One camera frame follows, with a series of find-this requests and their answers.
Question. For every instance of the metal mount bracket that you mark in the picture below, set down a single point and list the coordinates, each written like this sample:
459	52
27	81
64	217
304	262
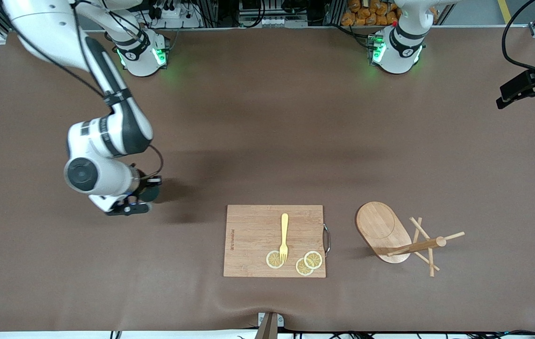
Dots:
269	325

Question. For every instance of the lemon slice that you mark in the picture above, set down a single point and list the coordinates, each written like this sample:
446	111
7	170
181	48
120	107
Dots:
314	259
302	269
273	261

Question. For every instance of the white power strip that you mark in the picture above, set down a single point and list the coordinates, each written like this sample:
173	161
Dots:
178	19

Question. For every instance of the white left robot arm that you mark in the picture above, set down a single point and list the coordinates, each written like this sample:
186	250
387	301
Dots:
396	52

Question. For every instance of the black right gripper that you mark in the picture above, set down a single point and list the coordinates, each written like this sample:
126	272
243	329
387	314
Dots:
149	190

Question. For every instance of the yellow fork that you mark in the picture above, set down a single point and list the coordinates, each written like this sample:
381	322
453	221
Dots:
284	230

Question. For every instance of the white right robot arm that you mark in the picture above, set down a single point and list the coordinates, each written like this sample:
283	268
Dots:
107	136

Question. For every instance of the wooden cup rack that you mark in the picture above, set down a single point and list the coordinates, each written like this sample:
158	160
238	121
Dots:
380	226

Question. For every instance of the orange snack bag pile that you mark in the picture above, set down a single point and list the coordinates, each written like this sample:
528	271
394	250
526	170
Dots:
366	14

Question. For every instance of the teal cup with yellow inside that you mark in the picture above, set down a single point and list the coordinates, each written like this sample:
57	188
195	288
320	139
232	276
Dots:
153	194

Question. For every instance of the white socket strip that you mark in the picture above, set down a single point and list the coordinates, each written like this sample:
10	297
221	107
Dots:
272	22

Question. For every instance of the wooden cutting board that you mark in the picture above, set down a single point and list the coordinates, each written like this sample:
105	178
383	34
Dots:
253	240

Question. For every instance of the brown table mat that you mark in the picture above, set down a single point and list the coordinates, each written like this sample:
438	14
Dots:
267	155

